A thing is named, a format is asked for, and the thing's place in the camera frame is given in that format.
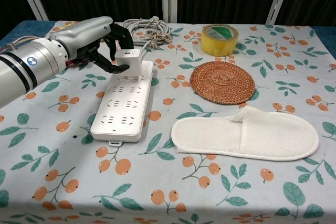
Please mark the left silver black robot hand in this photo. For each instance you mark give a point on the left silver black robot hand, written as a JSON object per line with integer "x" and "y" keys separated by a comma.
{"x": 84, "y": 33}

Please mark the white charger plug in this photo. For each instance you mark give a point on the white charger plug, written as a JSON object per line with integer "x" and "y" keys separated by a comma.
{"x": 131, "y": 61}

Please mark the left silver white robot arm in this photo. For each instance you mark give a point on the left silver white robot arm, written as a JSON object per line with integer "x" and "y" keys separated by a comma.
{"x": 26, "y": 69}

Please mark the white power strip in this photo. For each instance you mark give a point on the white power strip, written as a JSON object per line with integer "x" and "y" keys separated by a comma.
{"x": 105, "y": 129}

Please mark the yellowish clear tape roll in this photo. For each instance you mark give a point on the yellowish clear tape roll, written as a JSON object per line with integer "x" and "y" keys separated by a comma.
{"x": 218, "y": 47}

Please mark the round brown rattan coaster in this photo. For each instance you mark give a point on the round brown rattan coaster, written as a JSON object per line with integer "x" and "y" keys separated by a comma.
{"x": 222, "y": 82}

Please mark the white disposable slipper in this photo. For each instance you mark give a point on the white disposable slipper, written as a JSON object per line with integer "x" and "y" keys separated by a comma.
{"x": 210, "y": 137}

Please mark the floral fruit print tablecloth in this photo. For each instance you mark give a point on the floral fruit print tablecloth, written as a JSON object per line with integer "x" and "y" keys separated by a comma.
{"x": 168, "y": 187}

